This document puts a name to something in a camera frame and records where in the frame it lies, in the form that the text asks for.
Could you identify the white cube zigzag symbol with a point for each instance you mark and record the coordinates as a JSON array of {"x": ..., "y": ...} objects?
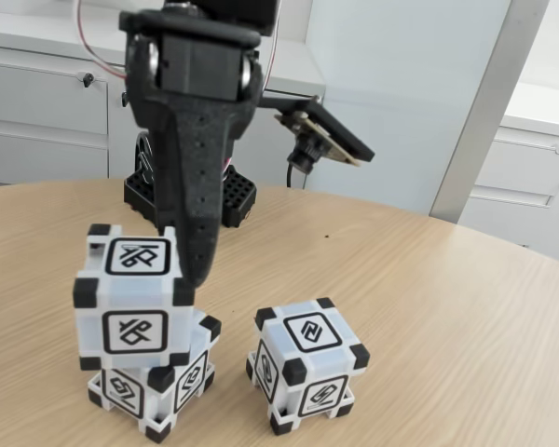
[{"x": 312, "y": 330}]

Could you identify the white cube stacked-squares symbol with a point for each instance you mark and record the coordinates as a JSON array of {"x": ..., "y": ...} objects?
[{"x": 191, "y": 377}]

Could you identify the black camera module on bracket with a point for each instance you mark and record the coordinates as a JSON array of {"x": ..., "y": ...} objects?
[{"x": 340, "y": 135}]

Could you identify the narrow white drawer cabinet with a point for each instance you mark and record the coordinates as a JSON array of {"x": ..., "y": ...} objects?
[{"x": 517, "y": 223}]

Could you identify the wide white drawer cabinet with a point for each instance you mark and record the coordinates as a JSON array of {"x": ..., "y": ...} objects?
[{"x": 42, "y": 116}]

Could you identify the black cabinet lock key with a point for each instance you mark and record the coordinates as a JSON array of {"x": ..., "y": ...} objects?
[
  {"x": 123, "y": 99},
  {"x": 88, "y": 80}
]

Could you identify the white cube crossed-lines symbol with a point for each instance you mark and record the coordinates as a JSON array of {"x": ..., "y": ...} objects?
[{"x": 135, "y": 288}]

